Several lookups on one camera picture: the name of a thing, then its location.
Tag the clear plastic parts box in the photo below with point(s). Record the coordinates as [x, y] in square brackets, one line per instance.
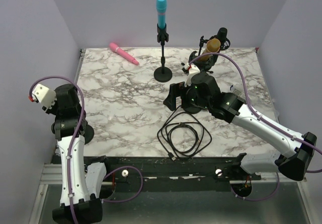
[237, 89]

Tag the tall black mic stand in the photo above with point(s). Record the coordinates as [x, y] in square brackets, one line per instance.
[162, 74]

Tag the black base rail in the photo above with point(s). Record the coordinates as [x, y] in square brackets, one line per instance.
[161, 174]

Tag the gold microphone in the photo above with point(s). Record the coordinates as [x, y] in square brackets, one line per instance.
[212, 45]

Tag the short black mic stand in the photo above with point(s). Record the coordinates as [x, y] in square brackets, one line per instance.
[89, 134]

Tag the blue microphone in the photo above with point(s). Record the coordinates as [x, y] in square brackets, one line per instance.
[161, 7]

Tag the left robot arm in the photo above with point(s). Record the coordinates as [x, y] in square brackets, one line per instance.
[78, 204]

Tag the black tripod mic stand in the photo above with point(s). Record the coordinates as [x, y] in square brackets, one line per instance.
[202, 41]

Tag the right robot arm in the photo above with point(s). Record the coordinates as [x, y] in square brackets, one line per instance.
[294, 149]

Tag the shock mount mic stand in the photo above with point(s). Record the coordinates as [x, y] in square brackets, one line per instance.
[203, 65]

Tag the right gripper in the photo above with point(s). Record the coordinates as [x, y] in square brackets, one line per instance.
[176, 89]

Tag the black condenser microphone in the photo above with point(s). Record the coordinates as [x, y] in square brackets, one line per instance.
[222, 37]

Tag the pink microphone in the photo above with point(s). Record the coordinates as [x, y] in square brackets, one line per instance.
[115, 48]

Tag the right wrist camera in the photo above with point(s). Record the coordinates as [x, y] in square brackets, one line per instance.
[191, 70]

